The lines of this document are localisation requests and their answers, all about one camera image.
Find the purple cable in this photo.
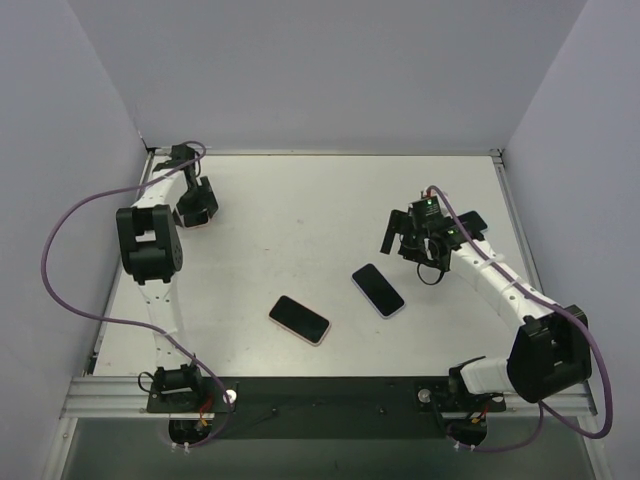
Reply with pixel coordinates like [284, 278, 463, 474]
[40, 141, 236, 449]
[429, 185, 614, 454]

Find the aluminium front rail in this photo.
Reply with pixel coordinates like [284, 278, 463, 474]
[60, 376, 601, 419]

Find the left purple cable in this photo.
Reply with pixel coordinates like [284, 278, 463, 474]
[40, 141, 236, 449]

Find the phone in pink case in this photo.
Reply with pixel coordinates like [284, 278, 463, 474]
[269, 296, 331, 346]

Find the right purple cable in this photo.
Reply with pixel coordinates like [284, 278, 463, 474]
[429, 185, 614, 454]

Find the pink phone case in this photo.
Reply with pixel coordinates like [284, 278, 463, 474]
[172, 210, 211, 230]

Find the phone in blue case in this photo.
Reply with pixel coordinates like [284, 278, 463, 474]
[458, 211, 488, 237]

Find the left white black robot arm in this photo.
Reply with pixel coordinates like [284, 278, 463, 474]
[116, 143, 219, 412]

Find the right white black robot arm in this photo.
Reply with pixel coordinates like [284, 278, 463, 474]
[381, 196, 592, 403]

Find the lavender phone case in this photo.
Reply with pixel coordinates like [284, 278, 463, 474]
[351, 262, 406, 320]

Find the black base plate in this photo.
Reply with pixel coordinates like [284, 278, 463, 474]
[146, 377, 506, 443]

